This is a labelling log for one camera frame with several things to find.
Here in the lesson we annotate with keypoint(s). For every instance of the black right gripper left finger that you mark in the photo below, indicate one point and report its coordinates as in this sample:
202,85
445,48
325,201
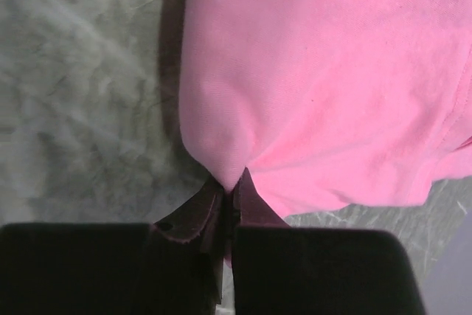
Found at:
173,266

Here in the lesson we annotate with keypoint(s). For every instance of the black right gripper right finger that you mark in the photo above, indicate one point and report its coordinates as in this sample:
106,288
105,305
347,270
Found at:
280,269

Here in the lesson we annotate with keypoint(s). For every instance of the light pink t shirt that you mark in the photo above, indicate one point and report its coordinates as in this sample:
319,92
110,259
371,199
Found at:
328,103

